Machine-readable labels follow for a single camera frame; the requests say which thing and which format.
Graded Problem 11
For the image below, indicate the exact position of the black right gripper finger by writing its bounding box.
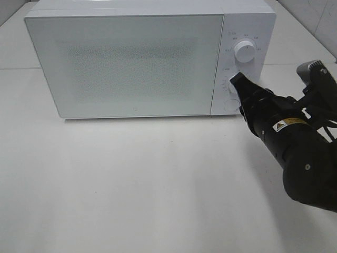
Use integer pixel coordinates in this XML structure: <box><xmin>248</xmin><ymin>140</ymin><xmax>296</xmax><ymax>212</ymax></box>
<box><xmin>230</xmin><ymin>73</ymin><xmax>266</xmax><ymax>105</ymax></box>

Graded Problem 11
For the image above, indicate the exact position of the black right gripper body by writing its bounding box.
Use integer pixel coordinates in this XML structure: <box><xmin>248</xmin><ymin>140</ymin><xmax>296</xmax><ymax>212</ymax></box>
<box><xmin>241</xmin><ymin>89</ymin><xmax>311</xmax><ymax>143</ymax></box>

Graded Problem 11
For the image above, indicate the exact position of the round white door button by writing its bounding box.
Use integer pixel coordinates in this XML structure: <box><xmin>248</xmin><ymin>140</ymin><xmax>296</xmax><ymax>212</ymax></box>
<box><xmin>224</xmin><ymin>99</ymin><xmax>241</xmax><ymax>114</ymax></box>

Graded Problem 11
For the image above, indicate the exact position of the white microwave door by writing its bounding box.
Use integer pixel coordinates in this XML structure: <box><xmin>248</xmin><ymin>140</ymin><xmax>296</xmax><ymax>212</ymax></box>
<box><xmin>25</xmin><ymin>14</ymin><xmax>223</xmax><ymax>119</ymax></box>

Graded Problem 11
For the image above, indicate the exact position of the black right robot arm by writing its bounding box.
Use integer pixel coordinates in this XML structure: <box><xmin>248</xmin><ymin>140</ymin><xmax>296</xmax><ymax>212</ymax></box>
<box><xmin>241</xmin><ymin>89</ymin><xmax>336</xmax><ymax>212</ymax></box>

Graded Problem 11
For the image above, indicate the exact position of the lower white timer knob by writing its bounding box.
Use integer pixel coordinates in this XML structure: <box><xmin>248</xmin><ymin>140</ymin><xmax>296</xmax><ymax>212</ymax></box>
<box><xmin>228</xmin><ymin>78</ymin><xmax>237</xmax><ymax>94</ymax></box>

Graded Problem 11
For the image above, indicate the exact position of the upper white power knob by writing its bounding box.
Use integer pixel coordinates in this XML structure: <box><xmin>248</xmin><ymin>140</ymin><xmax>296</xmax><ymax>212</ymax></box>
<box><xmin>234</xmin><ymin>40</ymin><xmax>256</xmax><ymax>63</ymax></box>

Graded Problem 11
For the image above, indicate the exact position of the white microwave oven body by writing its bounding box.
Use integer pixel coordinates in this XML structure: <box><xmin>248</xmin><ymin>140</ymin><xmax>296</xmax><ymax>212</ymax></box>
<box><xmin>24</xmin><ymin>1</ymin><xmax>276</xmax><ymax>116</ymax></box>

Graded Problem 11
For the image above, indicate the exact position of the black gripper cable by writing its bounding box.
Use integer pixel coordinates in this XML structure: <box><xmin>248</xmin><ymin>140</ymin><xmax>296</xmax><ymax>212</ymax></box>
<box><xmin>302</xmin><ymin>105</ymin><xmax>337</xmax><ymax>144</ymax></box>

